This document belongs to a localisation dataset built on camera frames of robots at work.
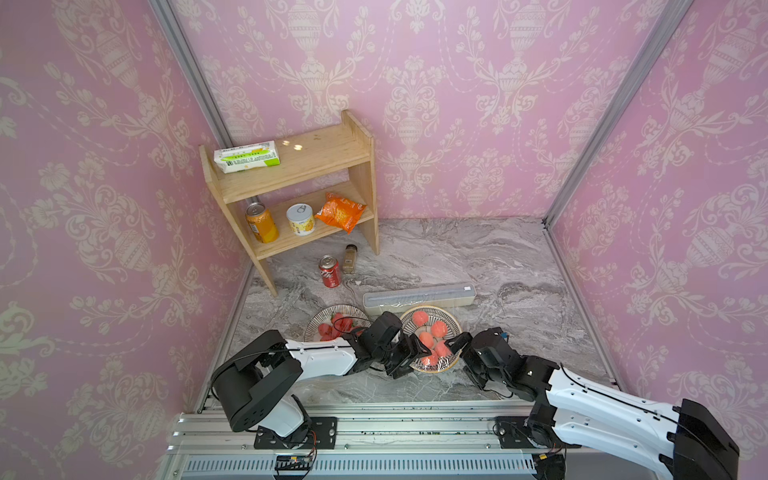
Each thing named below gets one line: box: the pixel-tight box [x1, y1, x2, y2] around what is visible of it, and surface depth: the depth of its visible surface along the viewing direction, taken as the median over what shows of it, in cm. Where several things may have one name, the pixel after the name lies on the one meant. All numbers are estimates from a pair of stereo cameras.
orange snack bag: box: [316, 192, 367, 234], surface depth 90 cm
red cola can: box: [318, 254, 341, 289], surface depth 97 cm
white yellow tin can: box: [286, 203, 315, 237], surface depth 89 cm
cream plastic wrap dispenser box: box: [362, 283, 477, 316], surface depth 94 cm
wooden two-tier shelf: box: [199, 110, 380, 297], surface depth 83 cm
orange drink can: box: [246, 202, 279, 244], surface depth 81 cm
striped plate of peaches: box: [402, 305, 463, 373], surface depth 91 cm
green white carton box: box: [213, 140, 281, 174], surface depth 73 cm
